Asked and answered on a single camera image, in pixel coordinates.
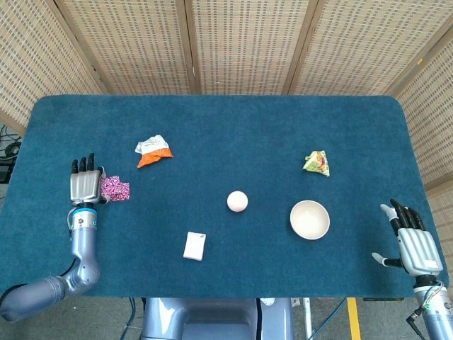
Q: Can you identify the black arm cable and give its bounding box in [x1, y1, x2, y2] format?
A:
[0, 257, 78, 302]

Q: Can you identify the white metal stand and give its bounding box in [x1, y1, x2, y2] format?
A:
[290, 297, 315, 340]

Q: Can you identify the black cable bundle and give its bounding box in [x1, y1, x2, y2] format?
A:
[0, 123, 23, 160]

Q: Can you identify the green snack bag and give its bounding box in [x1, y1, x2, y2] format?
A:
[302, 149, 331, 177]

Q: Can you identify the woven screen panel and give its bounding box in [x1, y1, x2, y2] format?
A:
[55, 0, 201, 95]
[0, 0, 109, 135]
[183, 0, 321, 95]
[285, 0, 453, 96]
[391, 35, 453, 284]

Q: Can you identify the pale pink ball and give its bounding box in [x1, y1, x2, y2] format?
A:
[226, 191, 249, 213]

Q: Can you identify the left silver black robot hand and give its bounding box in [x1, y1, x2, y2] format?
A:
[69, 152, 109, 206]

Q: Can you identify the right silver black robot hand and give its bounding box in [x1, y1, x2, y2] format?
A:
[371, 198, 444, 276]

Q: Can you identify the black box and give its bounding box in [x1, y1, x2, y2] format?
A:
[0, 161, 16, 183]

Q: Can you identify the blue table cloth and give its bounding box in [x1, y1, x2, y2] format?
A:
[0, 94, 449, 299]

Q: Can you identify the cream bowl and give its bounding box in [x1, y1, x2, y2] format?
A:
[289, 200, 331, 241]

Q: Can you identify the black plug cable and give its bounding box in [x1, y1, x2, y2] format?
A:
[406, 307, 431, 334]

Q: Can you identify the blue-grey robot torso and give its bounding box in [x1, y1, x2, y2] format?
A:
[141, 297, 294, 340]

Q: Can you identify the blue cable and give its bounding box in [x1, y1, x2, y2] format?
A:
[122, 297, 138, 340]
[311, 297, 348, 340]

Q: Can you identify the white tissue pack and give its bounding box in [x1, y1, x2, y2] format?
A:
[183, 231, 207, 262]

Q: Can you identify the orange white snack bag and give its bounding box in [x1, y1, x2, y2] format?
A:
[134, 134, 174, 169]

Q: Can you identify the pink patterned card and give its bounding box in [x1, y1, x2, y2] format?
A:
[100, 176, 121, 196]
[108, 182, 131, 203]

